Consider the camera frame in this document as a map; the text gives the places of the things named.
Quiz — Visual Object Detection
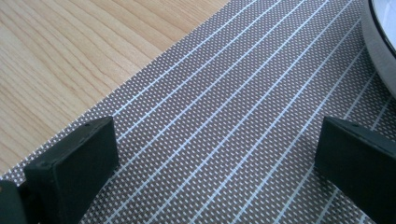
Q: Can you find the striped woven placemat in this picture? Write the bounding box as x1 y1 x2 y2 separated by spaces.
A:
0 0 396 224

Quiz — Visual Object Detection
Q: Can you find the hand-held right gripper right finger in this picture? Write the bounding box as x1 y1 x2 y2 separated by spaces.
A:
314 116 396 224

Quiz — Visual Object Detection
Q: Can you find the cream bowl with dark rim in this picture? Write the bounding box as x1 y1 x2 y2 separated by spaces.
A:
360 0 396 99

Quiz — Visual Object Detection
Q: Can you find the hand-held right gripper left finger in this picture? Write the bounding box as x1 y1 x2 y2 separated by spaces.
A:
23 116 120 224

